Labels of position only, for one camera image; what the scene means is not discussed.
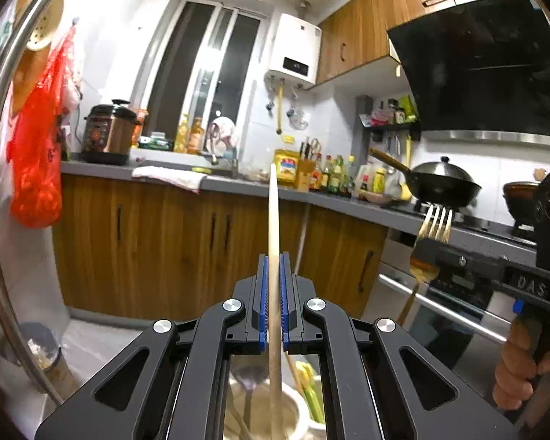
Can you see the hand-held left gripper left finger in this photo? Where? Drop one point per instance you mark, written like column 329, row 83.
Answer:
column 263, row 293

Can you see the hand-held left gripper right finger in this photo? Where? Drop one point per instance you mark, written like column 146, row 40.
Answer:
column 284, row 302

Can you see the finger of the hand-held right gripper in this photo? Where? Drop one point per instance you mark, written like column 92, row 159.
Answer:
column 467, row 263

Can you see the gold fork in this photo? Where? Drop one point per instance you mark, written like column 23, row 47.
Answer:
column 424, row 271

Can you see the large silver spoon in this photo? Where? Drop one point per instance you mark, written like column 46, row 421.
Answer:
column 247, row 378

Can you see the cream ceramic boot-shaped utensil holder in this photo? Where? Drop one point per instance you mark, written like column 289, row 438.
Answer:
column 300, row 415

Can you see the person's right hand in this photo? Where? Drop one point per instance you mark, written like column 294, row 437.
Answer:
column 513, row 366

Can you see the brown clay pot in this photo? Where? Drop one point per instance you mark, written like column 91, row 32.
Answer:
column 520, row 201

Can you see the black built-in oven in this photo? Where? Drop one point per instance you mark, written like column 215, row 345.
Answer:
column 440, row 330

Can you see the wooden kitchen base cabinet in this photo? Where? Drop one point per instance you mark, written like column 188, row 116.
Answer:
column 165, row 247

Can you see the grey kitchen countertop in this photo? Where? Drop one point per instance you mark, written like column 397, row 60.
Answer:
column 348, row 204

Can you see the wooden knife block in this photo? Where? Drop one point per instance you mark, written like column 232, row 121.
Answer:
column 308, row 176

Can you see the large yellow oil jug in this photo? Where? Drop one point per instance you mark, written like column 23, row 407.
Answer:
column 286, row 167

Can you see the row of condiment bottles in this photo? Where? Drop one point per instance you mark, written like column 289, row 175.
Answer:
column 337, row 176

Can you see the white towel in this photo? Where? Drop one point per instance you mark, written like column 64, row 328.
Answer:
column 165, row 175

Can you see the black range hood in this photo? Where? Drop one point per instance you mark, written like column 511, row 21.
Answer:
column 481, row 68

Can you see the amber oil bottle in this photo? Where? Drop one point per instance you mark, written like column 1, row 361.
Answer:
column 196, row 140

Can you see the pale yellow oil bottle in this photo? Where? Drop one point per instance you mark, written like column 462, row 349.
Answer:
column 181, row 137

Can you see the yellow gas pipe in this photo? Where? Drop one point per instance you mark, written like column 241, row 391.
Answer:
column 279, row 110

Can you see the green packet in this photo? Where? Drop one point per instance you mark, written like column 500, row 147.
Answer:
column 156, row 143

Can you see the brown electric pressure cooker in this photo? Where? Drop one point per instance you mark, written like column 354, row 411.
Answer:
column 107, row 135

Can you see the small trash bin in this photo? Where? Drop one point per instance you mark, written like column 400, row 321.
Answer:
column 46, row 353

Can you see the kitchen window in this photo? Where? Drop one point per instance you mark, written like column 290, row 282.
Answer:
column 183, row 68

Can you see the white water heater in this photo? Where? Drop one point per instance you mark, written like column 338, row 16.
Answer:
column 293, row 46

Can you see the wooden upper cabinets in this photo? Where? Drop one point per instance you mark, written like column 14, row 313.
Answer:
column 362, row 32

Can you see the hanging red plastic bag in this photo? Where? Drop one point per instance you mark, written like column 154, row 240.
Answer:
column 36, row 169

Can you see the white plastic bag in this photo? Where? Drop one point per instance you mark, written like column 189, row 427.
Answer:
column 71, row 91

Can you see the tan perforated scoop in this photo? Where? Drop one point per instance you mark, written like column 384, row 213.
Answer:
column 46, row 25

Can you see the black wall spice shelf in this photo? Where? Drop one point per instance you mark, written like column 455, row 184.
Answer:
column 387, row 119

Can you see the curved chrome rail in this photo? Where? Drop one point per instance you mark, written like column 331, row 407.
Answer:
column 37, row 3

